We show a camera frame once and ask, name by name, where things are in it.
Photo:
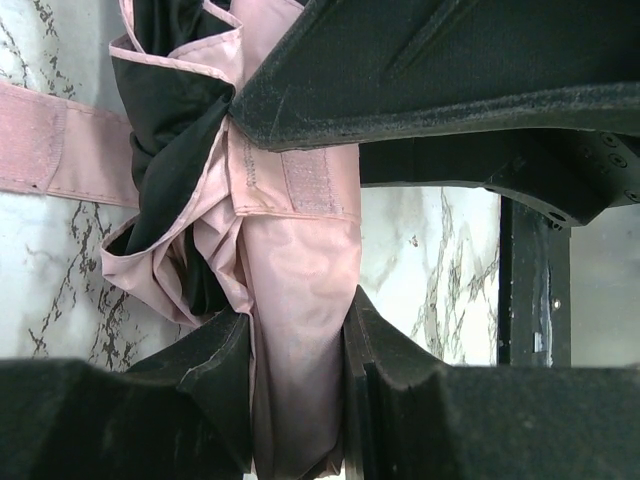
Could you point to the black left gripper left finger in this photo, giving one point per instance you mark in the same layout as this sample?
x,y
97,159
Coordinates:
x,y
182,413

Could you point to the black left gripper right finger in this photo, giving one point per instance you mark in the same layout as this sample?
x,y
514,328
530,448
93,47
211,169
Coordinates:
x,y
409,415

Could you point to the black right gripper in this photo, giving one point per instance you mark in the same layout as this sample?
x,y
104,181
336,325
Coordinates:
x,y
362,71

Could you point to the pink folding umbrella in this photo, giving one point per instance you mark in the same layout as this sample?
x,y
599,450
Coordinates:
x,y
221,222

